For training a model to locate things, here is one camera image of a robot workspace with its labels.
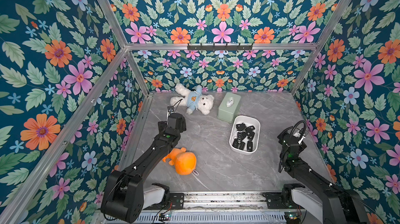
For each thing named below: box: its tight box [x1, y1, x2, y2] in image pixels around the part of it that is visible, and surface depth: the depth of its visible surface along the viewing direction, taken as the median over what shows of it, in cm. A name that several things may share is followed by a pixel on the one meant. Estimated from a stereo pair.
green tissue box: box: [217, 92, 242, 123], surface depth 104 cm
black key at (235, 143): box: [232, 138, 239, 149], surface depth 93 cm
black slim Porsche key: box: [237, 131, 242, 144], surface depth 95 cm
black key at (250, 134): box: [246, 129, 256, 141], surface depth 96 cm
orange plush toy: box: [162, 146, 197, 176], surface depth 81 cm
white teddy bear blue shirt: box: [169, 83, 215, 116], surface depth 108 cm
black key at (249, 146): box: [246, 140, 254, 152], surface depth 93 cm
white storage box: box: [229, 115, 261, 155], surface depth 97 cm
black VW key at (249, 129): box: [245, 125, 256, 133], surface depth 100 cm
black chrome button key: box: [239, 141, 246, 151], surface depth 92 cm
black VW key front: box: [235, 122, 247, 132], surface depth 100 cm
